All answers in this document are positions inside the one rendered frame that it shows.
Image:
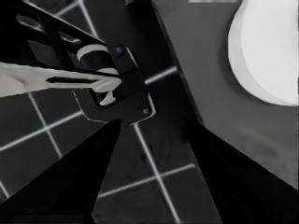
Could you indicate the large thick white disc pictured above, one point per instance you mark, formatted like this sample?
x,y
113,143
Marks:
x,y
271,46

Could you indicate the dark robot body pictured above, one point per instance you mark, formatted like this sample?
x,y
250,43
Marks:
x,y
130,93

